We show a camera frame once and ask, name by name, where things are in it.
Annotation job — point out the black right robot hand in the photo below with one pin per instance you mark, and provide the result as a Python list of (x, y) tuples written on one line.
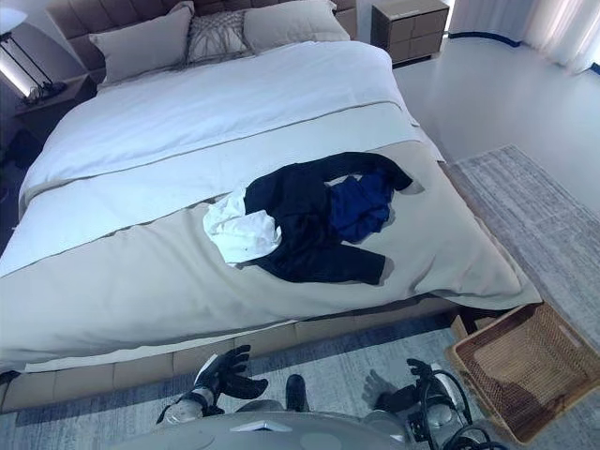
[(418, 365)]

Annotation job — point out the grey bedside table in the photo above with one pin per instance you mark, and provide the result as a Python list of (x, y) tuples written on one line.
[(51, 100)]

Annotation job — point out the grey striped floor rug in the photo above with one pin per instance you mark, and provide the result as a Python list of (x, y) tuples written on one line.
[(534, 225)]

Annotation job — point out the table lamp with black legs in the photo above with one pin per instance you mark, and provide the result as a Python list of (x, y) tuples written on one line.
[(23, 51)]

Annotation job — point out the patterned grey decorative cushion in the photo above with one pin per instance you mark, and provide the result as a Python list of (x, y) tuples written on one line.
[(216, 37)]

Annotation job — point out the blue garment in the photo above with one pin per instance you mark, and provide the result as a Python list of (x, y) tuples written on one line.
[(358, 211)]

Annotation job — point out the woven wicker laundry basket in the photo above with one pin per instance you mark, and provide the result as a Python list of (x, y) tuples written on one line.
[(529, 370)]

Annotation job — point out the black robot foot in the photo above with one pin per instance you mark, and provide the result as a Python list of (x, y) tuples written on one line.
[(296, 393)]

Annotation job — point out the white garment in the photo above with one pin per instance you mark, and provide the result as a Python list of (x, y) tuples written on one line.
[(241, 229)]

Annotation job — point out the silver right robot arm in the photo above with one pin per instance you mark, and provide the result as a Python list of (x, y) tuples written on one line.
[(438, 405)]

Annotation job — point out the black long-sleeved garment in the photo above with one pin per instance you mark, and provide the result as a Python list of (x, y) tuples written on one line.
[(300, 220)]

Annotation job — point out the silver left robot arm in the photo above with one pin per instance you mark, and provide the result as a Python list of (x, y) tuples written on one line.
[(187, 405)]

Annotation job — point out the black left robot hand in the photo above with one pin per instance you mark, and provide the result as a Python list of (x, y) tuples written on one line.
[(234, 371)]

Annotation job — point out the bed with white beige duvet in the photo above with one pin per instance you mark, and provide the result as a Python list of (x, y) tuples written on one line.
[(234, 187)]

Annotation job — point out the beige pillow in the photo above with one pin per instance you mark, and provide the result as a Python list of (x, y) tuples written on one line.
[(293, 25), (140, 47)]

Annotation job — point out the grey robot torso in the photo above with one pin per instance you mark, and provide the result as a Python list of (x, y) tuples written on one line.
[(262, 429)]

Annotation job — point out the brown wooden nightstand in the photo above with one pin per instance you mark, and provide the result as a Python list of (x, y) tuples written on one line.
[(410, 28)]

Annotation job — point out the white sheer curtain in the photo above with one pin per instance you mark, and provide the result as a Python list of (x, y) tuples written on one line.
[(529, 23)]

